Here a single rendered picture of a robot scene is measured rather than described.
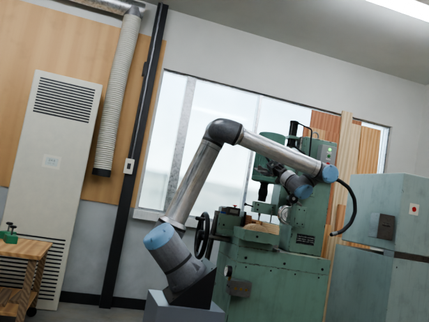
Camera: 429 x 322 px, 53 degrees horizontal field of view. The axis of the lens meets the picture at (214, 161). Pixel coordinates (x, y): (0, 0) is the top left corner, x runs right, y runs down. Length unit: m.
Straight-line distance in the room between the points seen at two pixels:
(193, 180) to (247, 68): 2.32
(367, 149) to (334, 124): 0.42
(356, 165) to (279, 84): 1.13
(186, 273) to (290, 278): 0.83
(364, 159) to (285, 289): 2.30
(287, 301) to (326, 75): 2.67
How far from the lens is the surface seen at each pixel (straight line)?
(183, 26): 4.22
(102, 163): 3.70
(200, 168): 2.14
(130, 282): 3.98
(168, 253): 1.96
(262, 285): 2.57
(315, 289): 2.70
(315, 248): 2.78
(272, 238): 2.48
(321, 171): 2.17
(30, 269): 2.86
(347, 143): 4.54
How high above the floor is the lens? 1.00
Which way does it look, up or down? 6 degrees up
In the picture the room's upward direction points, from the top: 10 degrees clockwise
